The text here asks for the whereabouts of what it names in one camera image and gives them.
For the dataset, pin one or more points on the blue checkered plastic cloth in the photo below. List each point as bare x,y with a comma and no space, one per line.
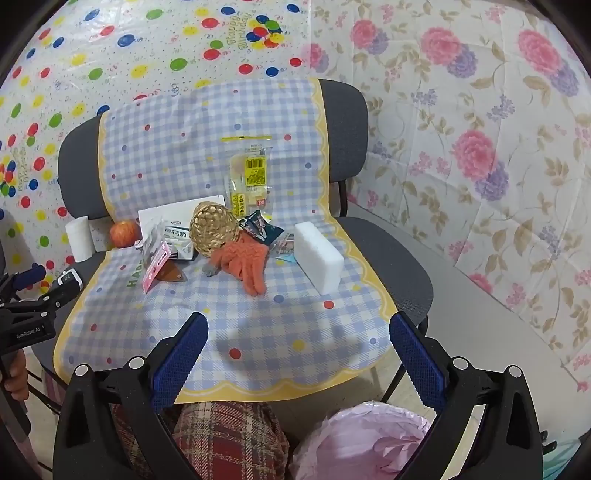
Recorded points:
289,342

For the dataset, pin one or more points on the balloon dot wall sheet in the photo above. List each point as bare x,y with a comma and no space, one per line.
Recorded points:
89,57

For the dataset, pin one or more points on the red plaid trousers leg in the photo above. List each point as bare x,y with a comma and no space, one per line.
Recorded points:
229,440

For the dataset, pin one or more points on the floral wall sheet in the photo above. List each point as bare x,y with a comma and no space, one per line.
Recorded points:
479,147

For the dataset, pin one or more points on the orange knitted glove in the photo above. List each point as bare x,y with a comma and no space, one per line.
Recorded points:
245,259

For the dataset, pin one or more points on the clear yellow-label snack bag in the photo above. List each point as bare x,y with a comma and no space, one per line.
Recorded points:
246,182

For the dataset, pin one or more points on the red apple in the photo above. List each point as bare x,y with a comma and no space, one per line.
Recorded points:
124,234

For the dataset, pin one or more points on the small teal wrapper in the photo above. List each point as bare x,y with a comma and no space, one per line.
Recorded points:
286,258

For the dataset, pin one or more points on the pink bag trash bin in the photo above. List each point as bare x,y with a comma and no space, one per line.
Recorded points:
372,440

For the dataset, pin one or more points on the dark snack wrapper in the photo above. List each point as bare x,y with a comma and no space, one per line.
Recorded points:
259,229

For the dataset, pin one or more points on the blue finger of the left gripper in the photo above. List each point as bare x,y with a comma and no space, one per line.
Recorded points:
70,280
25,279

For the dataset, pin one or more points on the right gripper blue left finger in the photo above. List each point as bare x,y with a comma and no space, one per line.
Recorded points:
173,358

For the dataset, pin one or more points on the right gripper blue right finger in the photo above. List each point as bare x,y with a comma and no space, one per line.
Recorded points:
417,358

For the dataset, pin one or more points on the person's left hand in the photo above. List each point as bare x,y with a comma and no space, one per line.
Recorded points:
17,382

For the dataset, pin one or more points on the pink card wrapper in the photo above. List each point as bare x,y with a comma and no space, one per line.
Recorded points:
158,260

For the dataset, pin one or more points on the white paper box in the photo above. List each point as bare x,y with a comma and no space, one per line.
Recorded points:
177,214

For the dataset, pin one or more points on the white paper roll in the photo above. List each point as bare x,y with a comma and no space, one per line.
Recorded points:
80,239

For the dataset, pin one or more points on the white foam block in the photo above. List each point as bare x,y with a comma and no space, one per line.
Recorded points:
318,258

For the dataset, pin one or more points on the white blue carton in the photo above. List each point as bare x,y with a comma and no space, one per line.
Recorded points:
178,241

